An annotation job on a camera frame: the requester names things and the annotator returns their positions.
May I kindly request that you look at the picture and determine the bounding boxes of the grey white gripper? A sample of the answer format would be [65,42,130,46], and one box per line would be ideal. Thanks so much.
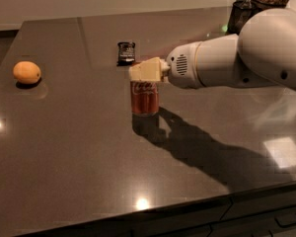
[128,41,202,89]

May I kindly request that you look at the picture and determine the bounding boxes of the drawer handle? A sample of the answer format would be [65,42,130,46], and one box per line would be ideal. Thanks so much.
[274,213,296,228]

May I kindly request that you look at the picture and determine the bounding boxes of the orange fruit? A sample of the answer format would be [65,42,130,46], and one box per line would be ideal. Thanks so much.
[13,61,41,84]

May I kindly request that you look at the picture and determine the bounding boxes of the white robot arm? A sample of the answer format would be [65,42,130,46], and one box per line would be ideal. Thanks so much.
[129,0,296,91]

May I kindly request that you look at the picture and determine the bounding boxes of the black mesh cup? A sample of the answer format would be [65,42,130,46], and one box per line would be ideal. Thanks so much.
[228,1,255,34]

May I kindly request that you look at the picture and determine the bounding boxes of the red coke can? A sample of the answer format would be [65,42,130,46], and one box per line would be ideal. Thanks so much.
[130,82,159,117]

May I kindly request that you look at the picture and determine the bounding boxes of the black snack packet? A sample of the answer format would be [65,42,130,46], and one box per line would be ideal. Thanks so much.
[117,41,135,65]

